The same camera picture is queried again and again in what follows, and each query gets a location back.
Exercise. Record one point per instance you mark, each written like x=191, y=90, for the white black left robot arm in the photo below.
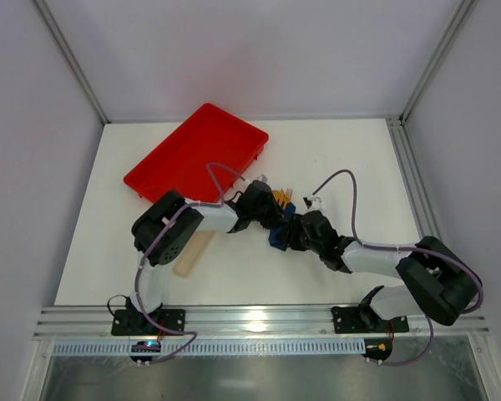
x=164, y=230

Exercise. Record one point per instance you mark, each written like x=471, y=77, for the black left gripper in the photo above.
x=270, y=208

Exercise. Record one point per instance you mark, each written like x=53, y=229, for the white slotted cable duct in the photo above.
x=216, y=347

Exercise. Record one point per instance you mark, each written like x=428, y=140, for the orange plastic spoon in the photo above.
x=279, y=196

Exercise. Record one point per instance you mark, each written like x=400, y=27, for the right black controller board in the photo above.
x=377, y=349

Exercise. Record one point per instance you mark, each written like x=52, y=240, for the red plastic tray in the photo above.
x=204, y=155

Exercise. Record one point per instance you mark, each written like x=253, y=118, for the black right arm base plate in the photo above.
x=364, y=320

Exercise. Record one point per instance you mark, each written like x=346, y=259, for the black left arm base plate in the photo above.
x=129, y=322

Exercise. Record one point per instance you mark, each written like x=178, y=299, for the left black controller board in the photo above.
x=145, y=351

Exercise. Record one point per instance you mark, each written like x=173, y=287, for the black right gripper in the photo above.
x=299, y=233

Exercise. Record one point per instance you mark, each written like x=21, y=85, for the orange plastic fork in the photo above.
x=286, y=198

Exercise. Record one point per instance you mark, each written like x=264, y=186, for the aluminium right corner post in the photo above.
x=450, y=34

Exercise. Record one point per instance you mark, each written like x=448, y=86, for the aluminium corner post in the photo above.
x=56, y=34
x=450, y=34

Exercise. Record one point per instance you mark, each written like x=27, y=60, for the aluminium left corner post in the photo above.
x=56, y=34

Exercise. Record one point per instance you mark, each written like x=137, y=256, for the aluminium right side rail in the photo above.
x=417, y=194

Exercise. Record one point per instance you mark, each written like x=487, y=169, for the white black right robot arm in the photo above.
x=434, y=281

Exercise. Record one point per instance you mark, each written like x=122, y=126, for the aluminium front rail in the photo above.
x=273, y=321

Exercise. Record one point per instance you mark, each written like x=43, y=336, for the black controller board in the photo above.
x=145, y=351
x=377, y=349

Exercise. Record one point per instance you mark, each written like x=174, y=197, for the aluminium rail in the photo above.
x=273, y=321
x=417, y=194

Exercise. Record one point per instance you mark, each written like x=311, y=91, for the dark blue paper napkin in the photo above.
x=275, y=234

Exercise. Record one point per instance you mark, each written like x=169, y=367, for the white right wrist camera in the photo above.
x=313, y=203

